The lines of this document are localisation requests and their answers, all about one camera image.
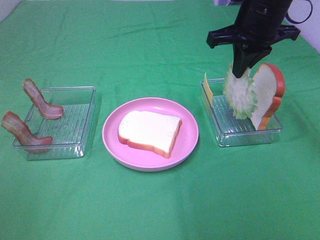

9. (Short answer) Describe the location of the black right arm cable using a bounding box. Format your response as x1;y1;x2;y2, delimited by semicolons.
285;0;314;25

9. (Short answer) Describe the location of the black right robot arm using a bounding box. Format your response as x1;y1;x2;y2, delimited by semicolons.
206;0;300;78

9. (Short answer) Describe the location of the right clear plastic tray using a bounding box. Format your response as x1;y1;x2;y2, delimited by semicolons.
200;78;283;147

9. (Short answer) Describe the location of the bread slice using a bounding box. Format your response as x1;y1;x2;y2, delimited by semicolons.
118;110;182;159
250;63;285;131

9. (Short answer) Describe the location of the pink round plate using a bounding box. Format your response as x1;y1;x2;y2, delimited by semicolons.
102;97;199;172

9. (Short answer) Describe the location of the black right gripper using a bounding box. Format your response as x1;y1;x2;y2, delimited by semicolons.
206;22;301;78

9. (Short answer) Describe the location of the clear plastic tray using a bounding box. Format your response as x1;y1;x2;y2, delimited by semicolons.
200;78;283;147
12;86;96;161

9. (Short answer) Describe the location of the yellow cheese slice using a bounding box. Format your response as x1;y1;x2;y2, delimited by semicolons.
203;72;214;107

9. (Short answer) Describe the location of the left clear plastic tray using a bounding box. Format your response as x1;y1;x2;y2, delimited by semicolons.
12;86;96;161

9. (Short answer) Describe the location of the green lettuce leaf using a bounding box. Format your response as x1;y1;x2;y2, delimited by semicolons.
223;63;258;120

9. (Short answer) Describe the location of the bacon strip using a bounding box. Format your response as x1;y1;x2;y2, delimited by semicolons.
1;111;53;146
22;78;64;120

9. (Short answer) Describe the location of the green tablecloth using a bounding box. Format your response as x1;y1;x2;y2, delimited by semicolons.
0;0;320;240

